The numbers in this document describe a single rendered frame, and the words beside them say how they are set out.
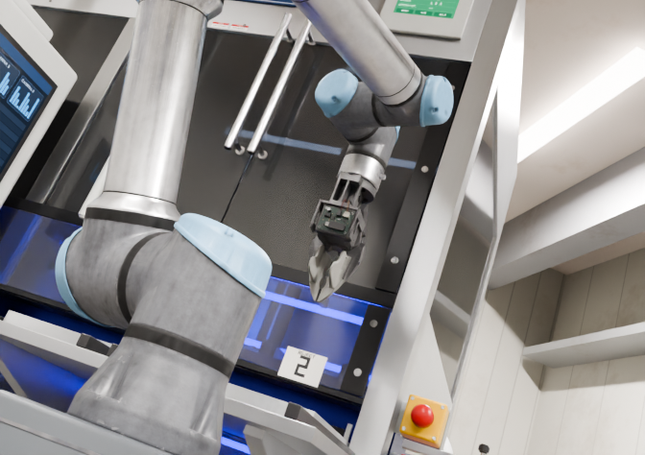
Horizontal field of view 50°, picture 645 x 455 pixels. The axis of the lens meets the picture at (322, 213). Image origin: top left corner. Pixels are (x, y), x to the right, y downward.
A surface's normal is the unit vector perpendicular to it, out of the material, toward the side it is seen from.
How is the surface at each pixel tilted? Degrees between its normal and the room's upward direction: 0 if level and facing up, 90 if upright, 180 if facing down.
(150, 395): 73
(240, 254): 87
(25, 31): 90
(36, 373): 90
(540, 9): 180
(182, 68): 92
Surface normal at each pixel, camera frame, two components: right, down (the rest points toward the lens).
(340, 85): -0.50, -0.50
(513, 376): 0.27, -0.29
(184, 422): 0.68, -0.36
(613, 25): -0.33, 0.87
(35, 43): 0.91, 0.19
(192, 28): 0.78, 0.04
